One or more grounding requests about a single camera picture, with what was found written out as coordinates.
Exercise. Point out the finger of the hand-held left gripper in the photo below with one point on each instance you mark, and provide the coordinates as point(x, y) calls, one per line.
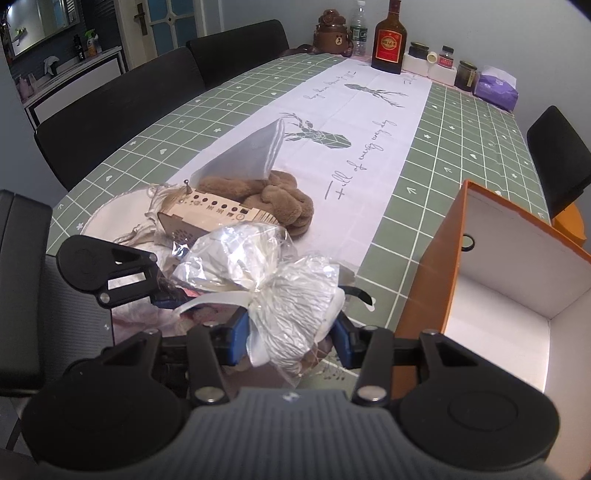
point(164, 301)

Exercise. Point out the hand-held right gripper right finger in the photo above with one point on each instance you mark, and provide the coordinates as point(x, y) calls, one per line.
point(344, 341)

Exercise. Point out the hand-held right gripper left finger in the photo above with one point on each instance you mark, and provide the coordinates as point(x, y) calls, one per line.
point(240, 334)

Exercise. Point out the clear bag of white yarn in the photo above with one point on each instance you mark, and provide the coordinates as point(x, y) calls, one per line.
point(295, 314)

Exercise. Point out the clear bag of white cloth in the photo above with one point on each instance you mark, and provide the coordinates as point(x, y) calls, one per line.
point(231, 258)

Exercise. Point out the brown plush cloth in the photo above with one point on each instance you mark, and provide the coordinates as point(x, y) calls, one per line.
point(281, 203)

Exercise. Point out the orange cardboard box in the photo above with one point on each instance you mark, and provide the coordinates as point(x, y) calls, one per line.
point(498, 277)

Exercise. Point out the translucent plastic bag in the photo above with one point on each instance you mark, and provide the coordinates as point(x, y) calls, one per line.
point(249, 152)

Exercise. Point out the white lace cloth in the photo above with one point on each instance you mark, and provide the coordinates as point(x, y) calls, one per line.
point(120, 217)

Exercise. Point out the wooden model box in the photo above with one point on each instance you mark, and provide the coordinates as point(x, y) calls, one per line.
point(207, 212)

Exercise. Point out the white cabinet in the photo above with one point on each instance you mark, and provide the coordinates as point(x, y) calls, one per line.
point(78, 87)

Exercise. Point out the white figurine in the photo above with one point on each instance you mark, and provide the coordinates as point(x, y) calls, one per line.
point(51, 67)

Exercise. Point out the black bottle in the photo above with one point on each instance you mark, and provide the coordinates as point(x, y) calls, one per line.
point(80, 48)

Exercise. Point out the white spray bottle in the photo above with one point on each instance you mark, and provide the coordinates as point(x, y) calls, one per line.
point(93, 44)

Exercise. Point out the green checked tablecloth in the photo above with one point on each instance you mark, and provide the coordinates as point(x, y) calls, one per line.
point(461, 152)

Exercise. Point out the door with glass panes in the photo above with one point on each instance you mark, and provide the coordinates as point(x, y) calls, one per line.
point(175, 23)

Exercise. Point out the white box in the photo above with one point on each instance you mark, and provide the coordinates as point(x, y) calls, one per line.
point(415, 64)

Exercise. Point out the dark jar with lid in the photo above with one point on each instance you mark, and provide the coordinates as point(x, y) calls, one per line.
point(465, 76)

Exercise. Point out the purple tissue pack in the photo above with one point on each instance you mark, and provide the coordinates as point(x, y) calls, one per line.
point(496, 90)

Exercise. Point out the brown liquor bottle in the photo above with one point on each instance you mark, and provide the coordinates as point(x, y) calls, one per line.
point(389, 46)

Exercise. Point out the dark glass jar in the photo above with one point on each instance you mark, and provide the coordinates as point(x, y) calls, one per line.
point(419, 50)

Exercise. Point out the small red label jar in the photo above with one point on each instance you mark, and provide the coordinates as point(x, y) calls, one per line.
point(446, 57)

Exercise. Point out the brown bear jar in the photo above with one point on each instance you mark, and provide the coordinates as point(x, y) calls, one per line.
point(332, 39)

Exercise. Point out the clear water bottle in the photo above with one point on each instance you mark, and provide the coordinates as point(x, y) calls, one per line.
point(358, 32)

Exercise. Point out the wall mirror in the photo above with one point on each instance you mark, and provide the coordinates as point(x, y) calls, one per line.
point(41, 23)

